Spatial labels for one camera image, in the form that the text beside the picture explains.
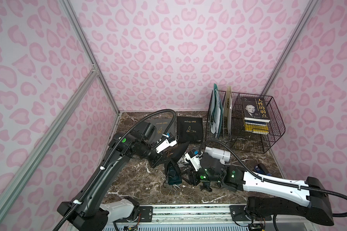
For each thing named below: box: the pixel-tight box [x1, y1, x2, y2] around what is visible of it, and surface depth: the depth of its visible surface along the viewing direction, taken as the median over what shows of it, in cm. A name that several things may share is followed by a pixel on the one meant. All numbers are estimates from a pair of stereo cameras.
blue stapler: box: [253, 163, 272, 177], surface depth 87 cm
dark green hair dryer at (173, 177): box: [165, 162, 183, 186], surface depth 69 cm
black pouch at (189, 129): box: [176, 115, 204, 143], surface depth 110 cm
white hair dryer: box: [204, 146, 231, 163], surface depth 92 cm
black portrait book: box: [242, 97, 271, 120], surface depth 93 cm
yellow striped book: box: [244, 116, 271, 135], surface depth 88 cm
